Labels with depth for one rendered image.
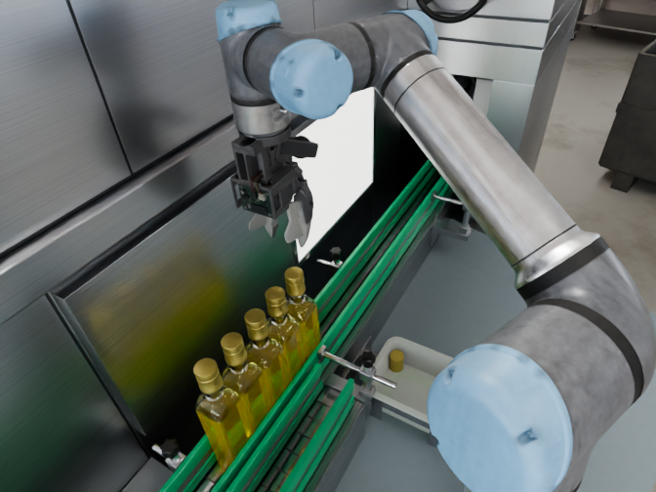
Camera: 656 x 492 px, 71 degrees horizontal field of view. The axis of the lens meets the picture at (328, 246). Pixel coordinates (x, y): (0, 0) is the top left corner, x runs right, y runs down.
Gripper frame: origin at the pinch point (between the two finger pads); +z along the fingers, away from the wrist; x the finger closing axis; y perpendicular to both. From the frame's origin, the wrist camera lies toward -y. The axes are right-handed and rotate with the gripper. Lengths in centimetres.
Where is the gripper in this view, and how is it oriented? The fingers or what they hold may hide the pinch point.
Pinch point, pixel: (289, 233)
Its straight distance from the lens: 77.0
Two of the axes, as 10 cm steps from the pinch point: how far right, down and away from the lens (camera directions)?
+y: -4.9, 5.8, -6.5
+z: 0.6, 7.7, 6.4
